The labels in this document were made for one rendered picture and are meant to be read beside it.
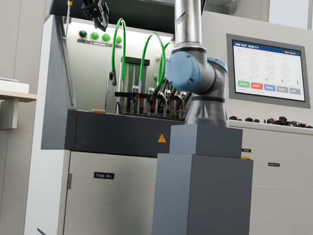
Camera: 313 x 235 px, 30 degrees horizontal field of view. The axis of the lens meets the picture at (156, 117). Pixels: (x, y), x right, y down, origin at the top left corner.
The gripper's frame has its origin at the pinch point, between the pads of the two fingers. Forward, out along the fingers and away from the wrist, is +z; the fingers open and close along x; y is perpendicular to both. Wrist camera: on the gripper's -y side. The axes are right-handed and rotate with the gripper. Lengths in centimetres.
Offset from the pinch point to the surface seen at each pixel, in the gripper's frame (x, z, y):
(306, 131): 73, 73, -2
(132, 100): 0.4, 38.2, 0.0
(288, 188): 61, 88, 18
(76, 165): -15, 34, 46
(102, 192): -9, 47, 49
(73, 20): -26.3, 9.9, -36.9
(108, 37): -13.5, 24.4, -40.6
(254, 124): 52, 58, 6
